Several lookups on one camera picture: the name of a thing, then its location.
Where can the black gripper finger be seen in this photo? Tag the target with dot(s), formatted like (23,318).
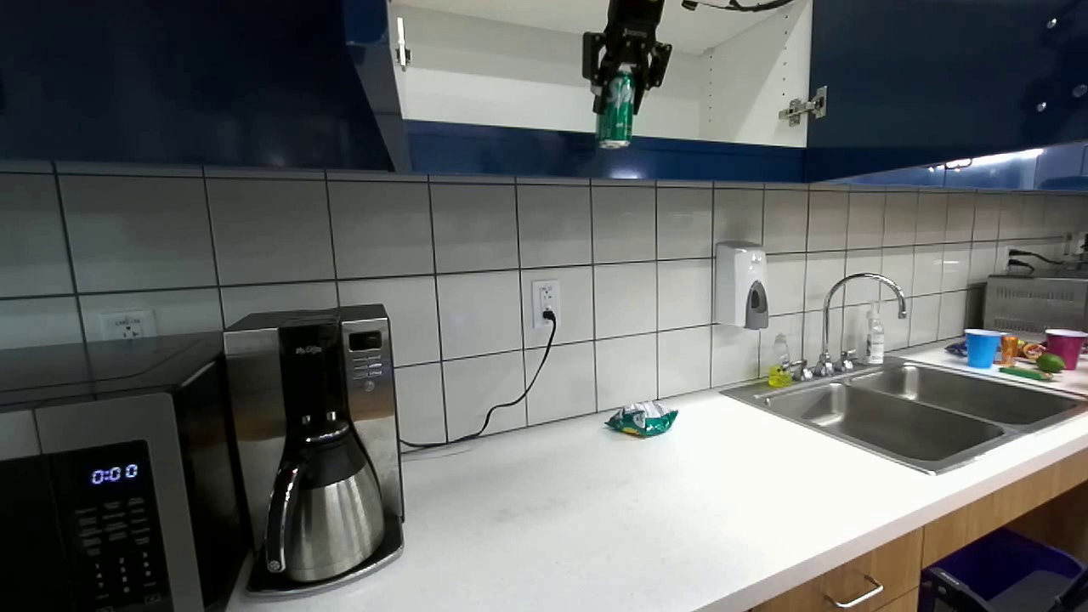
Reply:
(597,95)
(643,85)

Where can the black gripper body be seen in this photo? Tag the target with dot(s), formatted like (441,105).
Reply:
(628,40)

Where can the green soda can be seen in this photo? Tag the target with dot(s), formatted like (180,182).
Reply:
(615,110)

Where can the open white top cabinet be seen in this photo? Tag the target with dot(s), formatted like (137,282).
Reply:
(704,69)

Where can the blue right cabinet door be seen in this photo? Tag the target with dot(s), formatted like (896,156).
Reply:
(938,80)

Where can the blue cabinet door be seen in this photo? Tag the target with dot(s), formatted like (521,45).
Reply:
(202,81)
(938,80)

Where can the blue left cabinet door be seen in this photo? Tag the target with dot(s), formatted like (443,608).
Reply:
(202,81)

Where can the white soap dispenser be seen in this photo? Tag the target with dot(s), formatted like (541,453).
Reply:
(739,288)

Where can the yellow dish soap bottle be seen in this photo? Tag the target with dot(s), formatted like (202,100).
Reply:
(779,373)

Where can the green crumpled snack bag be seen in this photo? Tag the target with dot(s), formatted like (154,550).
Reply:
(643,419)

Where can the chrome sink faucet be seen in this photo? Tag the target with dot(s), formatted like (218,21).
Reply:
(836,356)

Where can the black coffee maker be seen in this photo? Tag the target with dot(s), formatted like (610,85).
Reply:
(306,373)

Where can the blue plastic cup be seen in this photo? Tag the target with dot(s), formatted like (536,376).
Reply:
(981,347)

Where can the stainless steel double sink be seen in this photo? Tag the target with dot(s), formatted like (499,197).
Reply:
(918,417)

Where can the pink plastic cup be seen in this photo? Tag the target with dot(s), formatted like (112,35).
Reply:
(1065,346)

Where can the steel coffee carafe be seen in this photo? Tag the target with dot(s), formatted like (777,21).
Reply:
(325,514)

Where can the blue bin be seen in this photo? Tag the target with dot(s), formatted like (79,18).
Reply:
(1005,571)

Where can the black microwave oven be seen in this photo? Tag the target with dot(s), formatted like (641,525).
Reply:
(117,478)

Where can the white wall outlet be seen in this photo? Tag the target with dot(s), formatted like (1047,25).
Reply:
(545,304)

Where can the wooden drawer with handle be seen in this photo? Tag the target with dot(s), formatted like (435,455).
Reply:
(883,579)

